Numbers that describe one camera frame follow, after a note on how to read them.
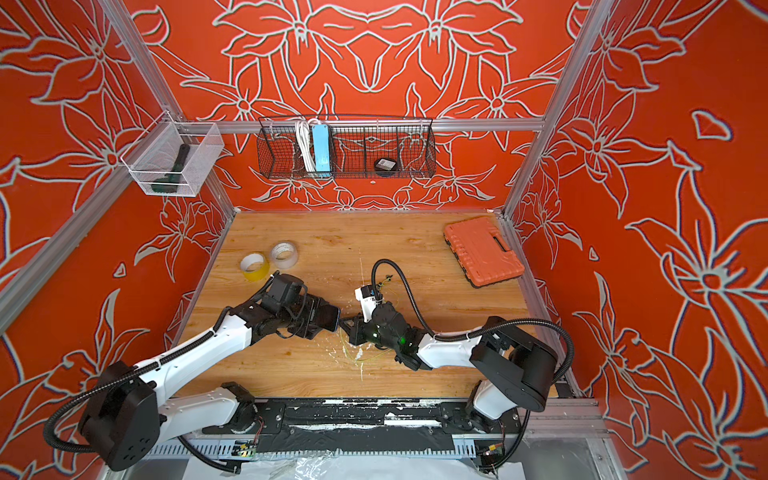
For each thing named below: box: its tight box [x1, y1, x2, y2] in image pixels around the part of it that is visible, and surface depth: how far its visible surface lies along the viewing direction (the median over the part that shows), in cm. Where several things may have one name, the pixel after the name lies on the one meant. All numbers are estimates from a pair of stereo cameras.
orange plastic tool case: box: [443, 218, 525, 288], surface depth 102 cm
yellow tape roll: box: [240, 252, 271, 282], surface depth 103 cm
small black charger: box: [374, 158, 397, 173], surface depth 97 cm
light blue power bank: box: [312, 124, 331, 172], surface depth 91 cm
